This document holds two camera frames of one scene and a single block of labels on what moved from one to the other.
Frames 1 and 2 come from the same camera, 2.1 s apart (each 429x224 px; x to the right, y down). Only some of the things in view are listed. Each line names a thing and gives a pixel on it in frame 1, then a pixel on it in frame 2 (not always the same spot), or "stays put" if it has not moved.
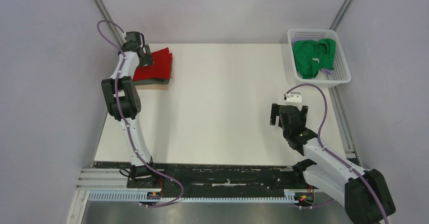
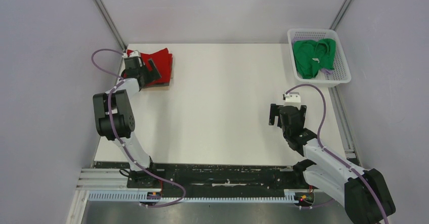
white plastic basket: x=326 y=78 stays put
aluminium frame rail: x=103 y=180 stays put
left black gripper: x=147 y=59 to x=152 y=75
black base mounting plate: x=230 y=176 stays put
